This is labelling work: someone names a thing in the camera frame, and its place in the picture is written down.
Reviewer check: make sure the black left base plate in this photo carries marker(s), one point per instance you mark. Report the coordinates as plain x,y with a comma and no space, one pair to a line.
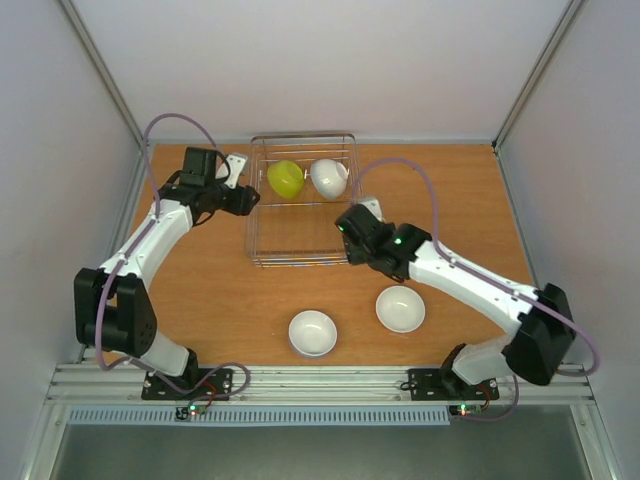
217,385

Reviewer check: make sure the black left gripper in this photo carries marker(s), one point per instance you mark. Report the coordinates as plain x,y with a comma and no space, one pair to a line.
244,205

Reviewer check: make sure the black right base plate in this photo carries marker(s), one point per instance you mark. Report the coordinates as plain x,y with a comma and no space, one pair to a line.
432,384

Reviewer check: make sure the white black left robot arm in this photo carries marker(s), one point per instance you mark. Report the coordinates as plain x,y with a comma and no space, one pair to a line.
113,310

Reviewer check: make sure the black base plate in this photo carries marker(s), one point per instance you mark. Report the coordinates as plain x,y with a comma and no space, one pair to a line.
432,384
217,385

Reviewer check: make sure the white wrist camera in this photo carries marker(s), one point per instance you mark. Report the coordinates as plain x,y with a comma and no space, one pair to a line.
373,205
236,164

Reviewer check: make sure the small circuit board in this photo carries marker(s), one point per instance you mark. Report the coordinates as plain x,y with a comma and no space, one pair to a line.
465,410
192,411

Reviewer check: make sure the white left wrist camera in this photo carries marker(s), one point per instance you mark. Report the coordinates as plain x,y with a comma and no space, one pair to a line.
236,164

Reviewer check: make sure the green white bowl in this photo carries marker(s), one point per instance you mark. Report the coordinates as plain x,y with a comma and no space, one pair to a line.
286,178

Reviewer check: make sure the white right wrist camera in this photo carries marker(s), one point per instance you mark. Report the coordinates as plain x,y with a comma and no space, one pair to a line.
373,205

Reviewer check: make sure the aluminium front rail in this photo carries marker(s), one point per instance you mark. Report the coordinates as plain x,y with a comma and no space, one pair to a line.
291,385

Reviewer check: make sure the right small circuit board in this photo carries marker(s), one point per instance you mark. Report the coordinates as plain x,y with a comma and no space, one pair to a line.
465,410

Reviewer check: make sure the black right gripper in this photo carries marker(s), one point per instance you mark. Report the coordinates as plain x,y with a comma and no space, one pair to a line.
357,251

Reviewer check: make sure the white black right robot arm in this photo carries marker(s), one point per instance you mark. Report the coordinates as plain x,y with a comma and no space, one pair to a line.
536,323

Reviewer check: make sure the grey slotted cable duct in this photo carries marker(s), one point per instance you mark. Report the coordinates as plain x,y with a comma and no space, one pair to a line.
261,416

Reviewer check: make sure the left small circuit board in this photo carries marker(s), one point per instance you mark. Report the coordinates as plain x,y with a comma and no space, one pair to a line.
192,411

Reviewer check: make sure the white ceramic bowl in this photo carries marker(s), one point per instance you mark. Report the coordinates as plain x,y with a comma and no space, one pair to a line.
329,178

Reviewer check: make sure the silver wire dish rack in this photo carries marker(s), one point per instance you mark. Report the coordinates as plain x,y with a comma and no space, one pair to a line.
299,231

